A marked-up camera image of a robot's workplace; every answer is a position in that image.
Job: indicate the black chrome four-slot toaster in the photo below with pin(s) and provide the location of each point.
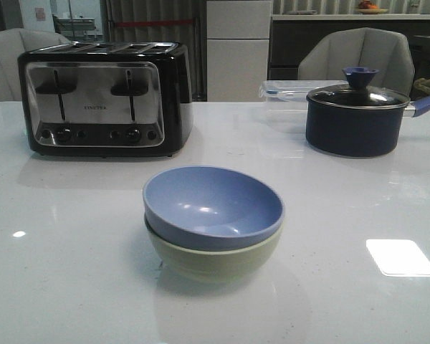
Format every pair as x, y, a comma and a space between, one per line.
119, 99

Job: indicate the blue bowl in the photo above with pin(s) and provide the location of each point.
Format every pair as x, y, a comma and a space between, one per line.
211, 208

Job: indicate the grey chair left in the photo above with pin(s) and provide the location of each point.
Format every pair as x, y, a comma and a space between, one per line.
13, 43

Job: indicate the dark blue saucepan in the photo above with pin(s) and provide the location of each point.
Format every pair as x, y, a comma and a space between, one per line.
358, 132

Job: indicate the clear plastic food container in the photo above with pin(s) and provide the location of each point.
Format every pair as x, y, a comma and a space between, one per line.
285, 103

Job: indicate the dark counter with white top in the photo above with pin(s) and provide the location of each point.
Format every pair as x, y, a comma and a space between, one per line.
294, 36

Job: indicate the glass pot lid blue knob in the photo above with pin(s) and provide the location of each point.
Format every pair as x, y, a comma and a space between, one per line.
358, 92

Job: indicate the grey chair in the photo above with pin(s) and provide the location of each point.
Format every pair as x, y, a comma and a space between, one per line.
13, 43
379, 49

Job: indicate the green bowl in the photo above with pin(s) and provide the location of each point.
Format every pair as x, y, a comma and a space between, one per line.
215, 266

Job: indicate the grey chair right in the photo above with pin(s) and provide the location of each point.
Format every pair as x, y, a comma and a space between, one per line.
379, 49

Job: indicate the fruit bowl on counter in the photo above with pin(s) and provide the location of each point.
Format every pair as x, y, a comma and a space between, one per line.
368, 7

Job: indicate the white cabinet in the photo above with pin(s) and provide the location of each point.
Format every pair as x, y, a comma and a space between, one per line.
237, 49

